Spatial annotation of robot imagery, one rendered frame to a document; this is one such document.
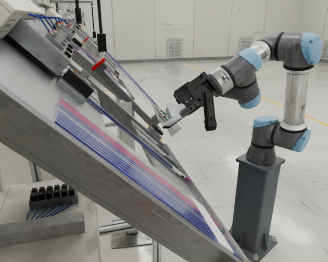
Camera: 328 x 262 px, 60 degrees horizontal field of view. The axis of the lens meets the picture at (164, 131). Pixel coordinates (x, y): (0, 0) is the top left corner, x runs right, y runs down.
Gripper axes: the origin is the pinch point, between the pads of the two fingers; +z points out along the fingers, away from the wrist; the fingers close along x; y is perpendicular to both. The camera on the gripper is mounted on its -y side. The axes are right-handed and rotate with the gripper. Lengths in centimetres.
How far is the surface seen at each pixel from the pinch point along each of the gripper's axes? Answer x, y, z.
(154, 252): -64, -48, 39
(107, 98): -24.0, 22.9, 10.2
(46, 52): 20.1, 29.2, 12.4
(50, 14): -90, 103, 14
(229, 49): -811, 117, -340
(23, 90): 39.1, 16.9, 16.1
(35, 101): 38.4, 14.6, 15.6
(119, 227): -52, -24, 43
